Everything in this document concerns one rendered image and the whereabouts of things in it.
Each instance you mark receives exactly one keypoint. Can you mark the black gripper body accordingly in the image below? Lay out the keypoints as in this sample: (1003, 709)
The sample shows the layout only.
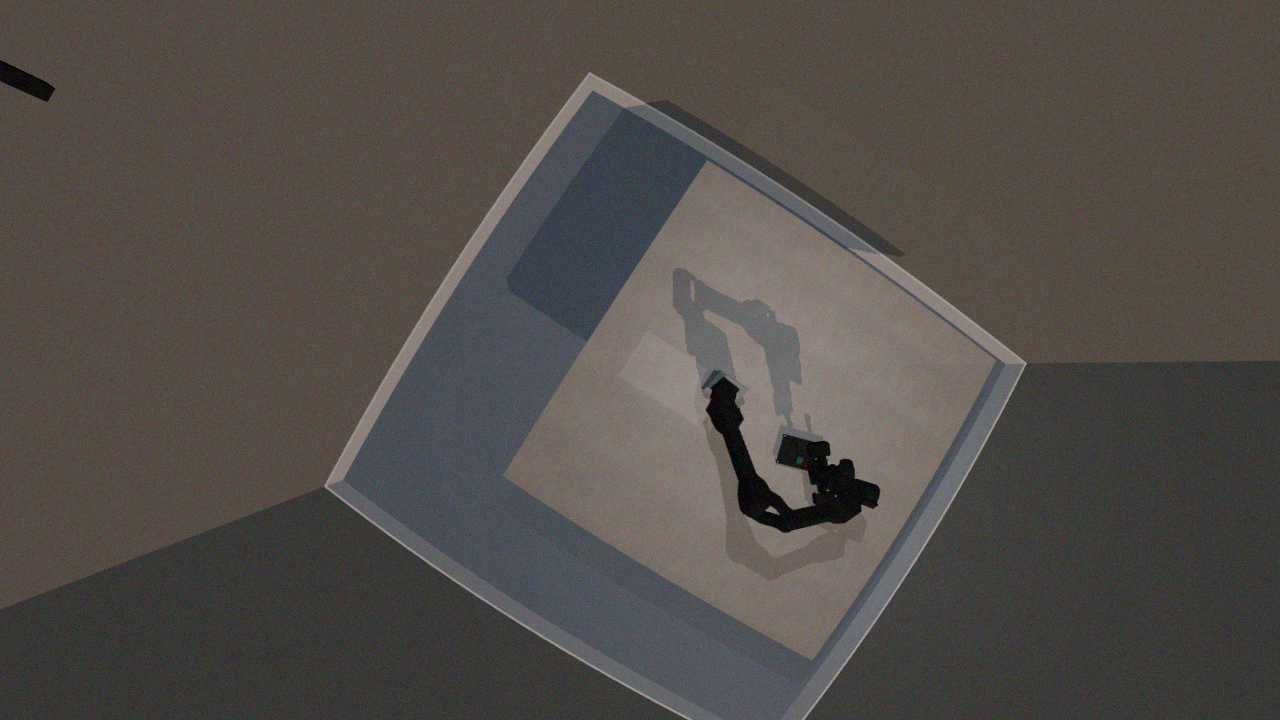
(820, 450)

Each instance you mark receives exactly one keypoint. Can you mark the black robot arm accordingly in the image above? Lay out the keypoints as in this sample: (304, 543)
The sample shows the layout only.
(754, 495)

